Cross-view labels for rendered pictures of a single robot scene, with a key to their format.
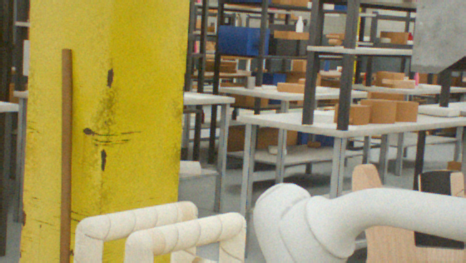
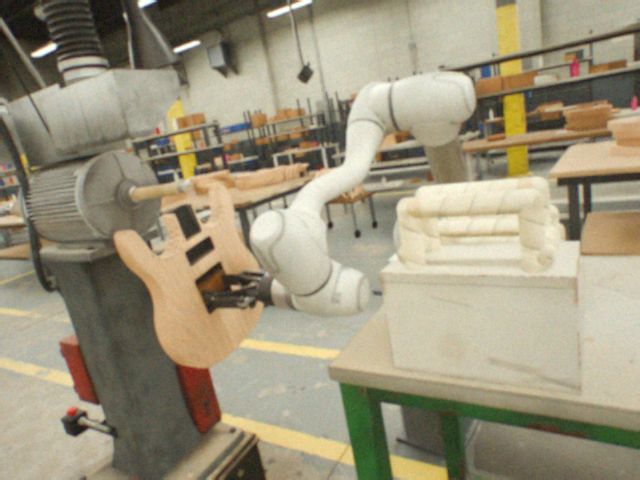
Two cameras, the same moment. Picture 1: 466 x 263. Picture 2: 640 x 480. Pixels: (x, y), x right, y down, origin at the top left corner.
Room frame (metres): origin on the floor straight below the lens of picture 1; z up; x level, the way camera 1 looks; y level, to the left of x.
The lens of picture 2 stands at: (1.34, 0.68, 1.33)
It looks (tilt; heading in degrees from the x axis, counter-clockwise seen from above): 14 degrees down; 265
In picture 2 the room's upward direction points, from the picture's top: 11 degrees counter-clockwise
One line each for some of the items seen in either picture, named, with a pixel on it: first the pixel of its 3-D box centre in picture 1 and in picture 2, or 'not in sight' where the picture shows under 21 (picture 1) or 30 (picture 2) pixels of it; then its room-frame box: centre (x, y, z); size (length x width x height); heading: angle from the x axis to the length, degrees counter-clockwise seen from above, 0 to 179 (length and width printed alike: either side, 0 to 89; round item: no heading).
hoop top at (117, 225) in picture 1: (141, 221); (464, 204); (1.09, 0.11, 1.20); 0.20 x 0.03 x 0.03; 141
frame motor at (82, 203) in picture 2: not in sight; (93, 200); (1.89, -0.73, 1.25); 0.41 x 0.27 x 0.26; 143
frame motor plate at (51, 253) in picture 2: not in sight; (92, 244); (1.95, -0.76, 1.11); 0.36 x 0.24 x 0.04; 143
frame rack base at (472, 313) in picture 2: not in sight; (482, 307); (1.06, 0.07, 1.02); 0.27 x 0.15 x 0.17; 142
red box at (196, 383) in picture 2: not in sight; (179, 381); (1.85, -0.89, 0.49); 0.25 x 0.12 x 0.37; 143
